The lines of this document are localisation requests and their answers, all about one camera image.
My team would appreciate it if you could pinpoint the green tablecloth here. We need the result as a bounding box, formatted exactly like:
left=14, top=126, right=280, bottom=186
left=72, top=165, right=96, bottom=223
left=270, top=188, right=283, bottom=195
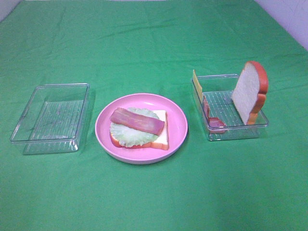
left=0, top=0, right=308, bottom=231

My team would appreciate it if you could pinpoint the toy lettuce leaf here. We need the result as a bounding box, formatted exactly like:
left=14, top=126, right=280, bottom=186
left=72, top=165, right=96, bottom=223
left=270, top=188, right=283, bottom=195
left=110, top=107, right=159, bottom=147

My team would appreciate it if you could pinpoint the clear right plastic tray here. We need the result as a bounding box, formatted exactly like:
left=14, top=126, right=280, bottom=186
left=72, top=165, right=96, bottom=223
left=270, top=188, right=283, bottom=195
left=192, top=74, right=269, bottom=141

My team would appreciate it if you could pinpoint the pink round plate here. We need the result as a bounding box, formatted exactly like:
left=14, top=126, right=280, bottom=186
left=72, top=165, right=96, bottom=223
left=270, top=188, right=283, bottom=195
left=95, top=93, right=188, bottom=165

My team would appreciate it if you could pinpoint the clear left plastic tray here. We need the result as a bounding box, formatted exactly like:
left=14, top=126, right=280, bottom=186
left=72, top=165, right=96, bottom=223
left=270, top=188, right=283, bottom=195
left=10, top=83, right=90, bottom=155

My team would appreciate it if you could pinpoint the yellow toy cheese slice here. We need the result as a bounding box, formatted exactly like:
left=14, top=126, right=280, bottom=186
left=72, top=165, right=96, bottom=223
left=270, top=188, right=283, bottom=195
left=192, top=69, right=203, bottom=101

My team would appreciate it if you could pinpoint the toy bread slice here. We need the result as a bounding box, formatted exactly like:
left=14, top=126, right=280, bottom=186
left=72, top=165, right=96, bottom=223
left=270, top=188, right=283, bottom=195
left=231, top=61, right=269, bottom=125
left=110, top=110, right=169, bottom=150

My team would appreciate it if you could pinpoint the clear plastic tray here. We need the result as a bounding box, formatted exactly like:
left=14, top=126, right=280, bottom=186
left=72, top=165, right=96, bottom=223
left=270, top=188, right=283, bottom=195
left=10, top=83, right=90, bottom=155
left=192, top=74, right=269, bottom=141

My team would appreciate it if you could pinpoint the toy bacon strip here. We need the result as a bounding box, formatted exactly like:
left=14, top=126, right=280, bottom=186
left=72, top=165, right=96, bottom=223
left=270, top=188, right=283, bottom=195
left=110, top=107, right=166, bottom=136
left=203, top=95, right=226, bottom=134

